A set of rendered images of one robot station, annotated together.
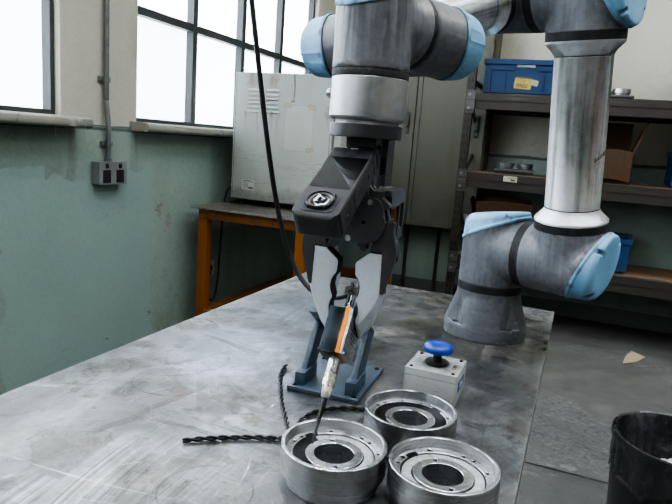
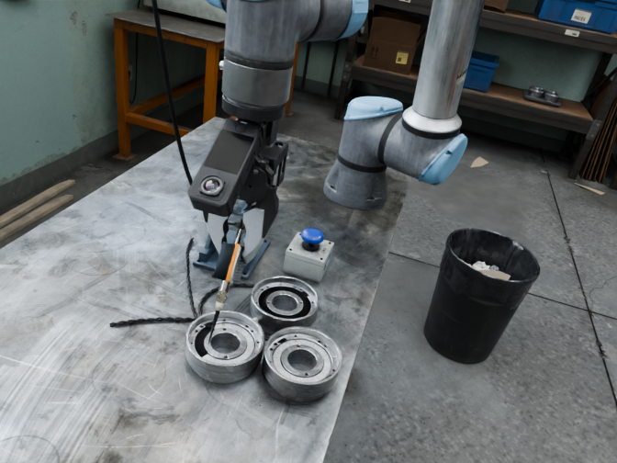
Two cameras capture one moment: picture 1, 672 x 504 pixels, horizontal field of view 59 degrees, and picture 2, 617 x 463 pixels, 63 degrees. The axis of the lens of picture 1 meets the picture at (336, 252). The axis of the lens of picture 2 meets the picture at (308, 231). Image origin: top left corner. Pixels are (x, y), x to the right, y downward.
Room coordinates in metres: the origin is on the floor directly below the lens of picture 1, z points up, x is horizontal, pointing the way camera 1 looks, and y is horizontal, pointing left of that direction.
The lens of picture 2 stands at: (0.04, -0.01, 1.33)
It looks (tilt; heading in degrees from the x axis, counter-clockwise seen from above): 31 degrees down; 350
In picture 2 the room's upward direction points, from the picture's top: 10 degrees clockwise
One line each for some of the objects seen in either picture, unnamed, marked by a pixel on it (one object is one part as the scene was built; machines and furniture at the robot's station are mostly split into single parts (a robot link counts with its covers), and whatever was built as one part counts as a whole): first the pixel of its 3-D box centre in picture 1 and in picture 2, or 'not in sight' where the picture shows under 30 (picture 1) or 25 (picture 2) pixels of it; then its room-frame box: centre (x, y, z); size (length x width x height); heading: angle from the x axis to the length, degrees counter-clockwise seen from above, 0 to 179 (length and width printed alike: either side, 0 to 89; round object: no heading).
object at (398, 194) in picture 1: (363, 185); (251, 146); (0.61, -0.02, 1.09); 0.09 x 0.08 x 0.12; 161
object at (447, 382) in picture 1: (436, 376); (309, 254); (0.78, -0.15, 0.82); 0.08 x 0.07 x 0.05; 158
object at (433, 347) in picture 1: (437, 359); (310, 243); (0.78, -0.15, 0.85); 0.04 x 0.04 x 0.05
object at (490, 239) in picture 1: (497, 245); (372, 129); (1.08, -0.29, 0.97); 0.13 x 0.12 x 0.14; 47
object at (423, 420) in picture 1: (409, 424); (284, 307); (0.64, -0.10, 0.82); 0.10 x 0.10 x 0.04
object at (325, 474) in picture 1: (333, 461); (224, 347); (0.55, -0.01, 0.82); 0.10 x 0.10 x 0.04
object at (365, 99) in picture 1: (365, 103); (253, 80); (0.61, -0.02, 1.17); 0.08 x 0.08 x 0.05
